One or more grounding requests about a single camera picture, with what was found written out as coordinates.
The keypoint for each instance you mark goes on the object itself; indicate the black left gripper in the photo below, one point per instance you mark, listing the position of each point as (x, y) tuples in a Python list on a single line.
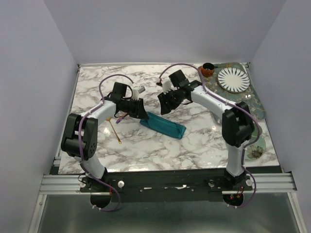
[(139, 111)]

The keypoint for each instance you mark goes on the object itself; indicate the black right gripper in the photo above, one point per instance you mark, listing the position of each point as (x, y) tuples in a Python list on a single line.
[(163, 99)]

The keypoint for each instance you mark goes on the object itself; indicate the teal cloth napkin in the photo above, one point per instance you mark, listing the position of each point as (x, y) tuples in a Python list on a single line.
[(163, 126)]

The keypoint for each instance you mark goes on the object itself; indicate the gold spoon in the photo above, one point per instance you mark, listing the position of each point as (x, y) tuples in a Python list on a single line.
[(118, 139)]

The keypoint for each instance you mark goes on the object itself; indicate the iridescent rainbow knife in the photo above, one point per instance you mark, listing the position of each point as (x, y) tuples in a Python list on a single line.
[(121, 118)]

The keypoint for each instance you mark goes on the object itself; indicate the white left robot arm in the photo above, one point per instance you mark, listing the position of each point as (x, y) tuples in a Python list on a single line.
[(80, 137)]

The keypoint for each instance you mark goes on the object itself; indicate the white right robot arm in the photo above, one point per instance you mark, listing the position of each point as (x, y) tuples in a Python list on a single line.
[(238, 124)]

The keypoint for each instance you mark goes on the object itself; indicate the orange black cup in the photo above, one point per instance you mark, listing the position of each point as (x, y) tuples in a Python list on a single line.
[(207, 69)]

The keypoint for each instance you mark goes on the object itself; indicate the white striped plate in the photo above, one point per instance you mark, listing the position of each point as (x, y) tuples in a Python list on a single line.
[(233, 80)]

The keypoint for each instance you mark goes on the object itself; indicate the dark floral placemat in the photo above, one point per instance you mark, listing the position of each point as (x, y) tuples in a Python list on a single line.
[(249, 96)]

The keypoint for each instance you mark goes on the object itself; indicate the mint green floral plate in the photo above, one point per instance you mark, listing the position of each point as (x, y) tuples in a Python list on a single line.
[(257, 149)]

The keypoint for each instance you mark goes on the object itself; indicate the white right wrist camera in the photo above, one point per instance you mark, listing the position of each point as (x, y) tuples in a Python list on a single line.
[(166, 85)]

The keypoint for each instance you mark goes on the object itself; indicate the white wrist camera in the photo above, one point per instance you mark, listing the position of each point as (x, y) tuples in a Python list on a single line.
[(166, 85), (136, 91)]

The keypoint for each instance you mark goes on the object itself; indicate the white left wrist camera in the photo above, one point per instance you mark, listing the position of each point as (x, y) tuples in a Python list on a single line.
[(136, 91)]

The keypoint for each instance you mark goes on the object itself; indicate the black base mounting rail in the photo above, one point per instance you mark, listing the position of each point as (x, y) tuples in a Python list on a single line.
[(168, 186)]

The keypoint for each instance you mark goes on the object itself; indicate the aluminium frame rail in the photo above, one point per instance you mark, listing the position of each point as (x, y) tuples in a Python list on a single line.
[(70, 185)]

